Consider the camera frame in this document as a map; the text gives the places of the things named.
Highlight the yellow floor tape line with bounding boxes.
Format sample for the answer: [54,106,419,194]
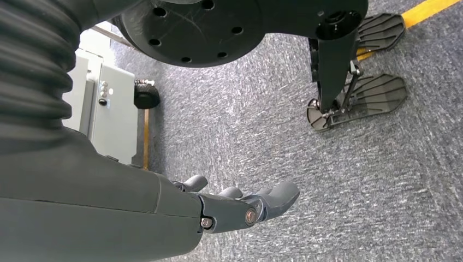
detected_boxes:
[142,108,150,170]
[356,0,462,62]

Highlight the grey metal cabinet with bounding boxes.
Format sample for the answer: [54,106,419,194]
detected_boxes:
[63,28,140,166]

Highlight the black caster wheel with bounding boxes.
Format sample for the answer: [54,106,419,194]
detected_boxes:
[133,79,161,110]

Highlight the black robot left foot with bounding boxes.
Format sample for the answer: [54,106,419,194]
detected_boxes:
[356,13,406,53]

